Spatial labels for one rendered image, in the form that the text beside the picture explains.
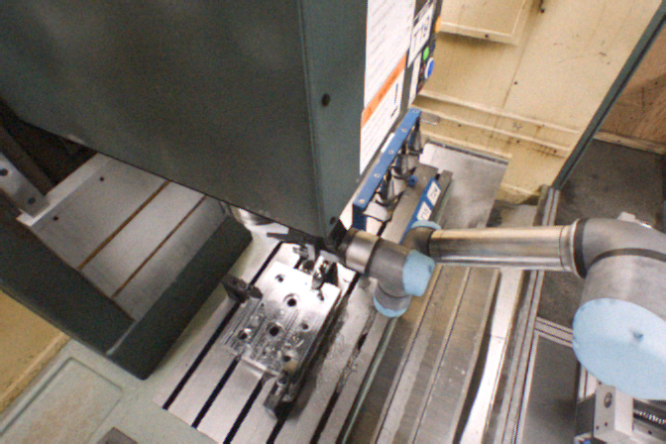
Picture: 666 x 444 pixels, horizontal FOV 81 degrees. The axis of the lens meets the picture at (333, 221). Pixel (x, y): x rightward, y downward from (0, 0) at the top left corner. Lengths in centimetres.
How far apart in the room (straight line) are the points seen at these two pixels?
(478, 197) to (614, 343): 123
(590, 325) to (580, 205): 250
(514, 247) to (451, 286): 80
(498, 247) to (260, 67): 53
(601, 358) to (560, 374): 151
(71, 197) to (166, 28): 66
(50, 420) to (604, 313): 167
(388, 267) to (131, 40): 49
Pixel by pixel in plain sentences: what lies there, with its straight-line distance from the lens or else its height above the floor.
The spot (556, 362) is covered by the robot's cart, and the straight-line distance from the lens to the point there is 213.
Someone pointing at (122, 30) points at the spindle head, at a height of 184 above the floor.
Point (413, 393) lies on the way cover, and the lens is 134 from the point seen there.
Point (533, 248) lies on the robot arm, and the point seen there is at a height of 148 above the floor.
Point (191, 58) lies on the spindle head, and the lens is 43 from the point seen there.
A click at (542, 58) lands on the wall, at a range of 155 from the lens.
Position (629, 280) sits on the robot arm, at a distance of 61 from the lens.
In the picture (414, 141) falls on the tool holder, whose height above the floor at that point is 126.
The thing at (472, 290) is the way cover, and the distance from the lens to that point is 154.
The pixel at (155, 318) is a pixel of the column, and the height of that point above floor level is 82.
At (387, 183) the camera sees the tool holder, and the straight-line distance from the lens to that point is 102.
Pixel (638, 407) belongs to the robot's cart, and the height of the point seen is 108.
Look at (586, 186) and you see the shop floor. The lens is 321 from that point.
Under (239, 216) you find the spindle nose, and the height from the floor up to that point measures 150.
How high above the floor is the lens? 202
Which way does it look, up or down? 52 degrees down
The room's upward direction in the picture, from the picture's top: 3 degrees counter-clockwise
